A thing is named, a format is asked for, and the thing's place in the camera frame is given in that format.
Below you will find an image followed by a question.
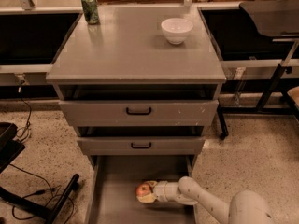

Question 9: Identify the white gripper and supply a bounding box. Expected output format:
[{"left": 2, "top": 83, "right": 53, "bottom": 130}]
[{"left": 137, "top": 180, "right": 179, "bottom": 203}]

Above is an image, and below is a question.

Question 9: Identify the red apple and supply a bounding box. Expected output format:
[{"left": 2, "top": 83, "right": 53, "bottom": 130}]
[{"left": 135, "top": 182, "right": 152, "bottom": 197}]

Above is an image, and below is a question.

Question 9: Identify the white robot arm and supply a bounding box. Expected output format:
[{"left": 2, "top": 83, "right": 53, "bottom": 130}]
[{"left": 135, "top": 176, "right": 274, "bottom": 224}]

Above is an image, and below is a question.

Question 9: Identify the grey open bottom drawer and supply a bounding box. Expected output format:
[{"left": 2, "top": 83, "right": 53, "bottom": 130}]
[{"left": 84, "top": 155, "right": 196, "bottom": 224}]

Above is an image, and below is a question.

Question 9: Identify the grey middle drawer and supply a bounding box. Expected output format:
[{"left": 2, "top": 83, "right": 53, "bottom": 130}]
[{"left": 78, "top": 136, "right": 205, "bottom": 156}]

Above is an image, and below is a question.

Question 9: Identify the grey top drawer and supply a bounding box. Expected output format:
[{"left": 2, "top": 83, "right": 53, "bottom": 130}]
[{"left": 60, "top": 101, "right": 218, "bottom": 127}]

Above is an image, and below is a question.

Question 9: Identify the grey drawer cabinet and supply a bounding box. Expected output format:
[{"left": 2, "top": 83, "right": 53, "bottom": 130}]
[{"left": 46, "top": 4, "right": 227, "bottom": 173}]

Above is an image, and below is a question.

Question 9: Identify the black chair base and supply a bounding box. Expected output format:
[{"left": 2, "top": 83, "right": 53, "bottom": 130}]
[{"left": 0, "top": 121, "right": 80, "bottom": 224}]

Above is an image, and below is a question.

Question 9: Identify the black table on right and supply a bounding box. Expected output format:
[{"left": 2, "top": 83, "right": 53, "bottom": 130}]
[{"left": 216, "top": 0, "right": 299, "bottom": 141}]

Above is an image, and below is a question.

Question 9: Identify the white ceramic bowl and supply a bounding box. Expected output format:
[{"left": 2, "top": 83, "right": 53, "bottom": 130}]
[{"left": 161, "top": 18, "right": 193, "bottom": 45}]

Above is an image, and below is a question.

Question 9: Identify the green soda can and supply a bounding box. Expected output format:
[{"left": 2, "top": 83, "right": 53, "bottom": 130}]
[{"left": 81, "top": 0, "right": 100, "bottom": 24}]

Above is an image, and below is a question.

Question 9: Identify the black floor cable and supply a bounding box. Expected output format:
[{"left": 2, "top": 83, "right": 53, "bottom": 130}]
[{"left": 8, "top": 163, "right": 76, "bottom": 224}]

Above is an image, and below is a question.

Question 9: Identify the black hanging cable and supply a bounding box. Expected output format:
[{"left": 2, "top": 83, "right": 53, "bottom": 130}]
[{"left": 15, "top": 79, "right": 33, "bottom": 142}]

